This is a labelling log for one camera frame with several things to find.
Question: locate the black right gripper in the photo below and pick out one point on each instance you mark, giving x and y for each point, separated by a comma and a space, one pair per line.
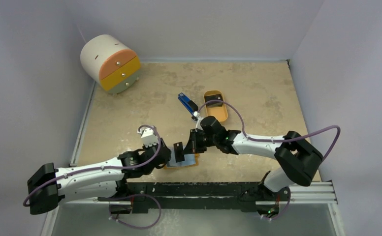
197, 141

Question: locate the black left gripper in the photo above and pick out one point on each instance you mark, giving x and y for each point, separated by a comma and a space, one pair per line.
145, 149

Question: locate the orange leather card holder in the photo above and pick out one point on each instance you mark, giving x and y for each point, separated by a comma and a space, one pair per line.
189, 161

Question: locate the black VIP credit card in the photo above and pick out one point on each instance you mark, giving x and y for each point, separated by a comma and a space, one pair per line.
178, 152

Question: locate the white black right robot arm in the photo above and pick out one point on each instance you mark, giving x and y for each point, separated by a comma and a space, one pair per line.
298, 159

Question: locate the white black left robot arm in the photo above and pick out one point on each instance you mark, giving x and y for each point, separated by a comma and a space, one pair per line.
49, 186

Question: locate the black credit card stack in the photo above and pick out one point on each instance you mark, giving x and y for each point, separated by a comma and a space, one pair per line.
215, 100

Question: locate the blue black stapler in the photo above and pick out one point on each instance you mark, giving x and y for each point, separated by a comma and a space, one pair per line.
187, 103

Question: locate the orange oval tray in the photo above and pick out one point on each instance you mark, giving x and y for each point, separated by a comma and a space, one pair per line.
220, 113

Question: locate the white round mini drawer chest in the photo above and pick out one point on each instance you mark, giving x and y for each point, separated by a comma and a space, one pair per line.
112, 64

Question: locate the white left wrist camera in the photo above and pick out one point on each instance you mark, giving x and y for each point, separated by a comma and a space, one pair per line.
148, 136

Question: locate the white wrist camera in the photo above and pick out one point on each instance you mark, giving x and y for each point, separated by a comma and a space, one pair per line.
148, 136
197, 117

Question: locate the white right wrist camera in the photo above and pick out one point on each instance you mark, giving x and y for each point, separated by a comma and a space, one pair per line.
197, 117

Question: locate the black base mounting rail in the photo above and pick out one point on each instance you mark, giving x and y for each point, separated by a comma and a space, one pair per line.
243, 196

